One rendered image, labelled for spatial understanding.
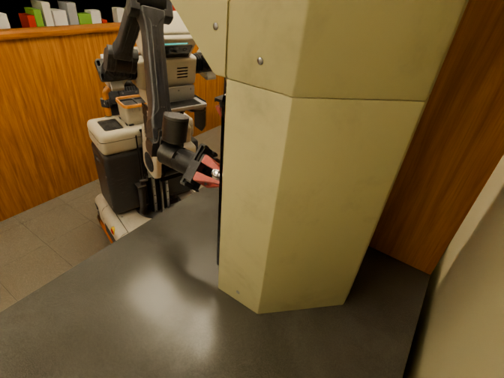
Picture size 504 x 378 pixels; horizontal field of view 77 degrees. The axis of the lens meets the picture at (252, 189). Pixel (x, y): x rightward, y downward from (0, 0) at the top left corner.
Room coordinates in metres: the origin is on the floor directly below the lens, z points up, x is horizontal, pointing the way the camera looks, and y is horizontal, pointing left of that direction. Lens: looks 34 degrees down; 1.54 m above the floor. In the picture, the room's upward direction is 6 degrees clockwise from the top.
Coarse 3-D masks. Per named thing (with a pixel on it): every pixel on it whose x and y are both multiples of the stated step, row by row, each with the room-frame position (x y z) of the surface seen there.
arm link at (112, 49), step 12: (144, 0) 0.91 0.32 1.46; (156, 0) 0.92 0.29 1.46; (132, 24) 1.04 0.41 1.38; (120, 36) 1.08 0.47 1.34; (132, 36) 1.07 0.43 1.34; (108, 48) 1.12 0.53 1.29; (120, 48) 1.09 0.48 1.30; (132, 48) 1.11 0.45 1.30; (108, 60) 1.12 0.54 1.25; (132, 60) 1.17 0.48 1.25; (132, 72) 1.17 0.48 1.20
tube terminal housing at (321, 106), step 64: (256, 0) 0.44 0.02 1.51; (320, 0) 0.41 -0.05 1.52; (384, 0) 0.43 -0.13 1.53; (448, 0) 0.45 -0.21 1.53; (256, 64) 0.44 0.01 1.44; (320, 64) 0.42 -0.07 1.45; (384, 64) 0.44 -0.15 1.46; (256, 128) 0.43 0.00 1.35; (320, 128) 0.42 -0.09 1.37; (384, 128) 0.44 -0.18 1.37; (256, 192) 0.43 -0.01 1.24; (320, 192) 0.43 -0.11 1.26; (384, 192) 0.45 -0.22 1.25; (256, 256) 0.42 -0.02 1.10; (320, 256) 0.43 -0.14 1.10
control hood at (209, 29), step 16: (176, 0) 0.51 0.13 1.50; (192, 0) 0.50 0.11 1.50; (208, 0) 0.48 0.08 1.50; (224, 0) 0.47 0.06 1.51; (192, 16) 0.50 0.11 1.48; (208, 16) 0.48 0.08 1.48; (224, 16) 0.47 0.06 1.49; (192, 32) 0.50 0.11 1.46; (208, 32) 0.48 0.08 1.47; (224, 32) 0.47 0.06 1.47; (208, 48) 0.48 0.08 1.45; (224, 48) 0.47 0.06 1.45; (208, 64) 0.49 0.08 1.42; (224, 64) 0.47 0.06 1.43
